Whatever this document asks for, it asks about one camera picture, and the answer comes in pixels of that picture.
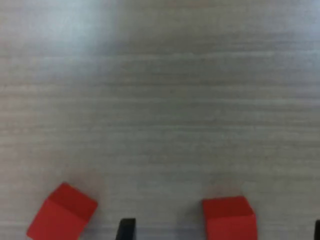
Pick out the red cube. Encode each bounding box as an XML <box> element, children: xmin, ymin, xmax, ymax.
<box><xmin>201</xmin><ymin>195</ymin><xmax>258</xmax><ymax>240</ymax></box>
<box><xmin>26</xmin><ymin>181</ymin><xmax>99</xmax><ymax>240</ymax></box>

